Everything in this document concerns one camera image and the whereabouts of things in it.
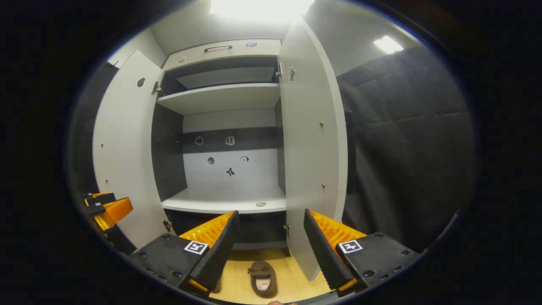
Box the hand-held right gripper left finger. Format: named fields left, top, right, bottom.
left=129, top=211, right=241, bottom=297

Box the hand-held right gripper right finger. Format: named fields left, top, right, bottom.
left=304, top=209, right=422, bottom=297

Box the brown fuzzy shoe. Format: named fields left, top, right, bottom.
left=248, top=261, right=278, bottom=299

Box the white and grey shoe cabinet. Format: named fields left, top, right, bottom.
left=151, top=38, right=293, bottom=258

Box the black backdrop cloth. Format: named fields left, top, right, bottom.
left=337, top=46, right=478, bottom=254

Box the small ceiling light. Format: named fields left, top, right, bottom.
left=373, top=35, right=404, bottom=55

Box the large ceiling light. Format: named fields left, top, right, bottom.
left=210, top=0, right=316, bottom=22

